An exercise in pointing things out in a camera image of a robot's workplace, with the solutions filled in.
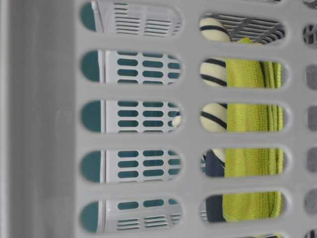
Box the yellow-green microfibre cloth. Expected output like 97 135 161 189
222 36 284 238

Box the grey plastic shopping basket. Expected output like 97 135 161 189
0 0 317 238

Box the cream navy striped cloth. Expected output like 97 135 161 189
172 17 233 223

